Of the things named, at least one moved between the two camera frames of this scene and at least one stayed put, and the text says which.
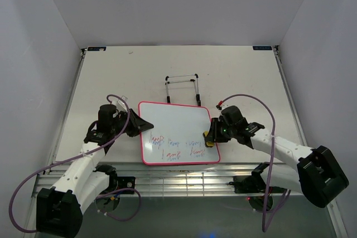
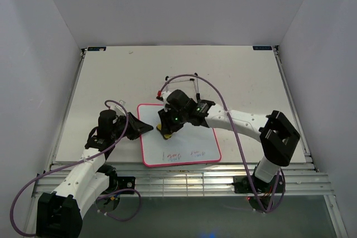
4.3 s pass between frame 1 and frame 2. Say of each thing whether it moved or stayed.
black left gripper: stayed
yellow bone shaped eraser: moved
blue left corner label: stayed
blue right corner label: stayed
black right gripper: moved
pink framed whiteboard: stayed
